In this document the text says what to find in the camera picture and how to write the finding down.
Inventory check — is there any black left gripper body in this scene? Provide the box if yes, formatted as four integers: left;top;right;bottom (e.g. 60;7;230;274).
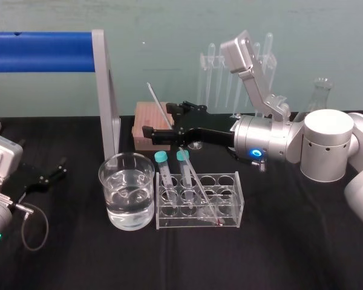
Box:
5;163;54;202

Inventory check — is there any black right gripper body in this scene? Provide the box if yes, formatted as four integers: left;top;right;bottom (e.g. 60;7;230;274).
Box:
172;108;240;148

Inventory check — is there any teal capped test tube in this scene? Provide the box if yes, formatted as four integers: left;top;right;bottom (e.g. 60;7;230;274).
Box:
154;151;178;207
175;150;195;210

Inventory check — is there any glass beaker with water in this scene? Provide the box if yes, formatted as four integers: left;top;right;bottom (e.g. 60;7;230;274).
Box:
97;152;156;231

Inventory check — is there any clear acrylic test tube rack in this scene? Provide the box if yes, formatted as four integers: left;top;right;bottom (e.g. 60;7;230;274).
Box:
154;170;246;231

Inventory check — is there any grey tube stand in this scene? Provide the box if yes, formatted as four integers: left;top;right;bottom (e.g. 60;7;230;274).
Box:
91;28;122;161

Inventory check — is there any blue horizontal tube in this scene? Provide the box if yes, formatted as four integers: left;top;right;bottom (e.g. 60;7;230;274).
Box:
0;31;95;74

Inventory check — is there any thin white glass rod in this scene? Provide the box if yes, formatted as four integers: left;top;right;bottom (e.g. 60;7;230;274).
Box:
146;82;174;130

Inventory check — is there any brown wooden block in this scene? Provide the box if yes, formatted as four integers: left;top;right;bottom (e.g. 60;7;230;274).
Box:
132;101;175;152

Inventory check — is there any clear acrylic pipette stand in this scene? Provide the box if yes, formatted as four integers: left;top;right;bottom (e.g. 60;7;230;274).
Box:
198;51;278;118

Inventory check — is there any clear glass conical flask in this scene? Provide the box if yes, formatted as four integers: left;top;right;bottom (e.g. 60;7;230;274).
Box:
301;77;336;118

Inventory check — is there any black table cloth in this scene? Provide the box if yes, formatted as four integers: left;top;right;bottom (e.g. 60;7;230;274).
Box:
0;111;363;290

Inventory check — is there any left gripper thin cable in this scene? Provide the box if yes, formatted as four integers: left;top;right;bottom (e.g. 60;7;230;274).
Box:
13;201;50;252

